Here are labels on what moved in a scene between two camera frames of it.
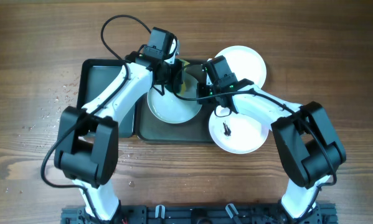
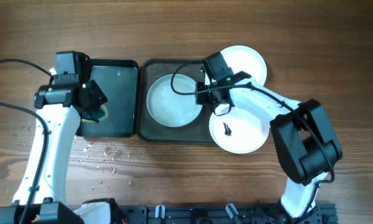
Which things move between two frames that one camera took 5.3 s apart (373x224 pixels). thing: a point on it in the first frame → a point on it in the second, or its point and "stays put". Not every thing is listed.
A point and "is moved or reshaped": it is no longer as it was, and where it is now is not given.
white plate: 245,63 stays put
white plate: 236,133 stays put
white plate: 175,107 stays put
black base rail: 202,214 stays put
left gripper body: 176,78 → 91,97
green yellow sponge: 184,84 is moved or reshaped
